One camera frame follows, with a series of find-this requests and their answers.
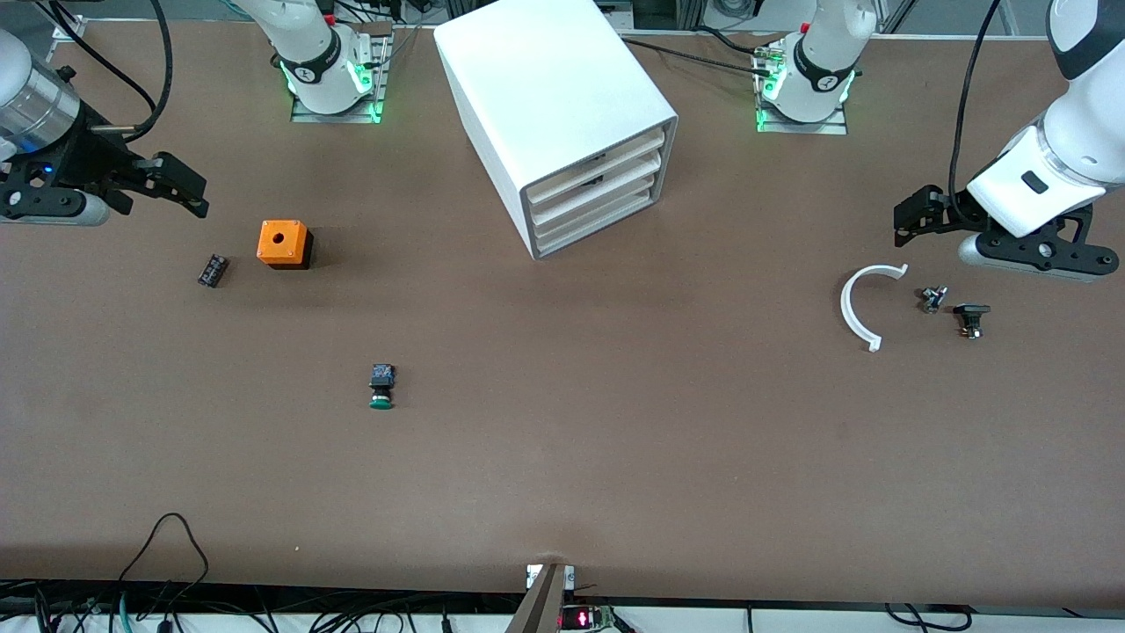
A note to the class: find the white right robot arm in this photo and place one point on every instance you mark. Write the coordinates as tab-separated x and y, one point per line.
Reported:
309	53

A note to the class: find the small black switch part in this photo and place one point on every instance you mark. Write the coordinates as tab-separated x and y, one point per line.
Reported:
971	316

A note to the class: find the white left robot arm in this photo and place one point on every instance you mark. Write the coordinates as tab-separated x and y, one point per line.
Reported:
1068	132

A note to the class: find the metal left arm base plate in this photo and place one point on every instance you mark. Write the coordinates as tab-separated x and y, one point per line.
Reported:
804	127

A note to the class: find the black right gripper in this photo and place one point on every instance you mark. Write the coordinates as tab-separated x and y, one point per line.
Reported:
88	158

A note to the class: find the small black contact block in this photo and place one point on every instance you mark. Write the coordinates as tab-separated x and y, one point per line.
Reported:
212	270

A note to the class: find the metal table corner bracket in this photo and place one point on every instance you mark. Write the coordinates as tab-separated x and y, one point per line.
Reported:
68	28

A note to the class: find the green mushroom push button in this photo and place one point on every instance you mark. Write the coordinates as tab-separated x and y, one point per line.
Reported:
381	385

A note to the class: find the white curved plastic bracket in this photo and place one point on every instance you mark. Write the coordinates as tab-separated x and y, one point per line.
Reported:
848	309

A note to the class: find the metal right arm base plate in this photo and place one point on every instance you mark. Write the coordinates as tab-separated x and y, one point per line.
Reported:
378	88

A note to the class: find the orange button enclosure box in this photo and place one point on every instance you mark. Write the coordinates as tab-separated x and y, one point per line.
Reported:
283	239

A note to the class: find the small silver metal part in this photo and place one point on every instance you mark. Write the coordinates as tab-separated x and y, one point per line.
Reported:
932	299

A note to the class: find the device with red display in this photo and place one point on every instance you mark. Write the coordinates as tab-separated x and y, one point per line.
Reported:
584	618

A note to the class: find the white drawer cabinet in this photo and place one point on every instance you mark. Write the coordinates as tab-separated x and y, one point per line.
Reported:
545	79

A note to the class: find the grey camera mount pole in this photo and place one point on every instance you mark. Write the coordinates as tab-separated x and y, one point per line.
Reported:
538	607

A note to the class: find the white drawer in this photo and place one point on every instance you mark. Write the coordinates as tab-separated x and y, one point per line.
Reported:
598	224
606	195
598	167

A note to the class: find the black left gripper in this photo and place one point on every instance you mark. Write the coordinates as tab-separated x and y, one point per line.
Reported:
954	211

